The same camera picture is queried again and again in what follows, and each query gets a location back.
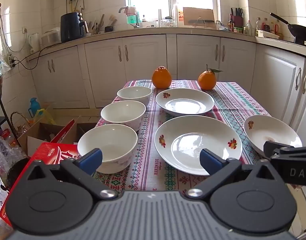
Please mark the green dish soap bottle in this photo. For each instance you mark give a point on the green dish soap bottle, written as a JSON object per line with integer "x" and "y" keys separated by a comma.
{"x": 131, "y": 18}

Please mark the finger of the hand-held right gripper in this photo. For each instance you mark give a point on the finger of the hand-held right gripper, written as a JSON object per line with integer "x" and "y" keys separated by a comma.
{"x": 278, "y": 148}

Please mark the white kitchen cabinets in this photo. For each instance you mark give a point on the white kitchen cabinets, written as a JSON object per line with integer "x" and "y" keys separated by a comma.
{"x": 143, "y": 52}

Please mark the black cooking pot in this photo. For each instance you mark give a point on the black cooking pot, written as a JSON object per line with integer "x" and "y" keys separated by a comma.
{"x": 15, "y": 172}

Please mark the orange with green leaf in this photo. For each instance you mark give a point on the orange with green leaf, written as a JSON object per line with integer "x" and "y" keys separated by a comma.
{"x": 206, "y": 80}

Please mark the light stone countertop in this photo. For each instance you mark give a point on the light stone countertop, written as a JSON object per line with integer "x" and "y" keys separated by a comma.
{"x": 143, "y": 31}

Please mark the white electric kettle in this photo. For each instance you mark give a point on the white electric kettle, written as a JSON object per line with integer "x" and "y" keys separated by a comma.
{"x": 34, "y": 41}

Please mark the dark blue air fryer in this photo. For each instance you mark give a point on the dark blue air fryer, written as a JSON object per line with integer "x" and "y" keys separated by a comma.
{"x": 71, "y": 27}

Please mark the row of seasoning bottles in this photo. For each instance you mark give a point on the row of seasoning bottles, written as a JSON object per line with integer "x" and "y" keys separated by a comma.
{"x": 268, "y": 26}

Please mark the red green patterned tablecloth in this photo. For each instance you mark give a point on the red green patterned tablecloth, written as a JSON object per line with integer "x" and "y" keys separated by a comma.
{"x": 148, "y": 140}

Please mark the blue thermos jug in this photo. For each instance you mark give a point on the blue thermos jug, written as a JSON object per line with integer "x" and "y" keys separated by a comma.
{"x": 34, "y": 106}

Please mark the bumpy-topped orange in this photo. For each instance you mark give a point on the bumpy-topped orange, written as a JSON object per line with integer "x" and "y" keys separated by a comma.
{"x": 161, "y": 78}

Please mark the black utensil holder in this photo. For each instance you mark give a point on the black utensil holder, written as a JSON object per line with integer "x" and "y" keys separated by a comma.
{"x": 109, "y": 28}

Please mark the stained white fruit-print plate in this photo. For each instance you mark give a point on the stained white fruit-print plate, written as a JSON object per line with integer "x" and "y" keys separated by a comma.
{"x": 268, "y": 130}

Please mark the black wok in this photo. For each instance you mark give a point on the black wok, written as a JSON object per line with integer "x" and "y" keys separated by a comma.
{"x": 300, "y": 30}

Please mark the white rice cooker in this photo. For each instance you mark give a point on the white rice cooker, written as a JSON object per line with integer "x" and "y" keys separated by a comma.
{"x": 51, "y": 37}

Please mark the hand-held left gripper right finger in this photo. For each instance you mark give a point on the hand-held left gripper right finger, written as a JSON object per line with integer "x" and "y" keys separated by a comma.
{"x": 209, "y": 161}

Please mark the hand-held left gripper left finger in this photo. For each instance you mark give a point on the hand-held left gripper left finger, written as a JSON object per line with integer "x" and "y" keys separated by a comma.
{"x": 91, "y": 158}

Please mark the dark sauce bottle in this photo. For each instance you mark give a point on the dark sauce bottle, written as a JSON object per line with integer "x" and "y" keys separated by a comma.
{"x": 230, "y": 23}

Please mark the wicker basket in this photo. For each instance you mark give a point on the wicker basket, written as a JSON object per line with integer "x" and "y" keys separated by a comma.
{"x": 11, "y": 121}

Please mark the white power strip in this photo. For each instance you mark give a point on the white power strip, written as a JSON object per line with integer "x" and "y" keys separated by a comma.
{"x": 10, "y": 61}

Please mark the yellow plastic bag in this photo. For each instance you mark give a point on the yellow plastic bag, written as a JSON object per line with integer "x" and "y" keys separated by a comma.
{"x": 44, "y": 116}

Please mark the white ceramic bowl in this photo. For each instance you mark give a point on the white ceramic bowl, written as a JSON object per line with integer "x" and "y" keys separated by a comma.
{"x": 123, "y": 111}
{"x": 134, "y": 93}
{"x": 110, "y": 140}

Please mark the brown cardboard sheet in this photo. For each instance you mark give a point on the brown cardboard sheet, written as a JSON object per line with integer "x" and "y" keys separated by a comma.
{"x": 198, "y": 13}

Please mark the open cardboard box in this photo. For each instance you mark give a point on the open cardboard box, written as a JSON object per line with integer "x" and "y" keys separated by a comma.
{"x": 40, "y": 132}

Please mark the glass jar with lid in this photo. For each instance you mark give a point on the glass jar with lid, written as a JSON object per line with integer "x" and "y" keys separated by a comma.
{"x": 168, "y": 22}

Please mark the knife block with knives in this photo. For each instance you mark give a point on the knife block with knives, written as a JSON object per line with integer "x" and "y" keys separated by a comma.
{"x": 236, "y": 21}

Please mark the pink cloth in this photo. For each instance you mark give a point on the pink cloth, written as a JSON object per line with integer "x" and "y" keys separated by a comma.
{"x": 131, "y": 9}

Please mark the white rectangular container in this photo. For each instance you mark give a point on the white rectangular container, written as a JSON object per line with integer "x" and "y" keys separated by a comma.
{"x": 267, "y": 33}

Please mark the metal kitchen faucet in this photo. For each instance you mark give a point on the metal kitchen faucet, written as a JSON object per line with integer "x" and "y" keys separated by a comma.
{"x": 121, "y": 9}

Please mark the white black-print plastic bag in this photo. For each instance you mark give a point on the white black-print plastic bag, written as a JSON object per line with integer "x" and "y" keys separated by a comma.
{"x": 0, "y": 192}

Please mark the red printed carton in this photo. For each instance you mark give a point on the red printed carton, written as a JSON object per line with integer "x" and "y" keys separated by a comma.
{"x": 50, "y": 152}

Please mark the black metal rack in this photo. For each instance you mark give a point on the black metal rack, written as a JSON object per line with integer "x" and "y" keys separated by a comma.
{"x": 4, "y": 108}

